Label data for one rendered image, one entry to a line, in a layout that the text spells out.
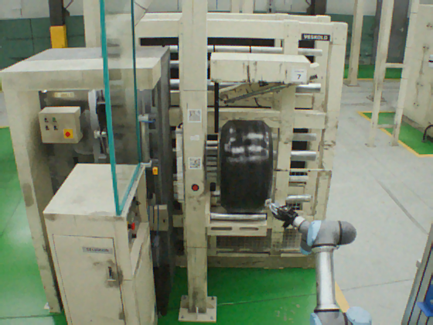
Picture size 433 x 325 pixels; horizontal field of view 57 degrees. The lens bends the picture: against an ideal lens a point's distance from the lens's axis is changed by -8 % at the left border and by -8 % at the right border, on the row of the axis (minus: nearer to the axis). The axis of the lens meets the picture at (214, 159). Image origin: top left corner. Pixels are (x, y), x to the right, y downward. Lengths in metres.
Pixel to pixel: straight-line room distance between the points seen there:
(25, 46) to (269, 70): 9.64
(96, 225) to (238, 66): 1.27
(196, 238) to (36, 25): 9.45
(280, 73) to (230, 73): 0.30
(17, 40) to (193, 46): 9.69
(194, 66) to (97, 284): 1.25
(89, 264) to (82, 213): 0.28
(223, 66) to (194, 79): 0.30
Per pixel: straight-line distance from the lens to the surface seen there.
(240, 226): 2.62
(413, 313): 1.85
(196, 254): 2.87
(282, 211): 2.38
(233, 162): 2.35
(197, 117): 2.43
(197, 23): 2.32
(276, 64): 2.63
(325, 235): 1.98
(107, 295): 2.27
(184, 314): 3.23
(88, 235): 2.06
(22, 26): 11.72
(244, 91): 2.80
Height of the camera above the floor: 2.27
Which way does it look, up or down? 24 degrees down
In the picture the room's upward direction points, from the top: 1 degrees clockwise
